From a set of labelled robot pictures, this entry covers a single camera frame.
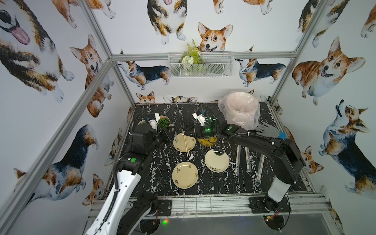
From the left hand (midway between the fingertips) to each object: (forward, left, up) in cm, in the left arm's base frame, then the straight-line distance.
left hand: (177, 125), depth 69 cm
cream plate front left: (-13, -2, -30) cm, 33 cm away
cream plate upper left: (+6, +2, -29) cm, 30 cm away
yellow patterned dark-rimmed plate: (-4, -15, -9) cm, 18 cm away
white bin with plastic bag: (+13, -34, -4) cm, 37 cm away
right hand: (0, -2, -8) cm, 8 cm away
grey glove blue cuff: (+16, -58, -30) cm, 68 cm away
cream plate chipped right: (-6, -21, -32) cm, 39 cm away
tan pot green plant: (+17, +12, -19) cm, 29 cm away
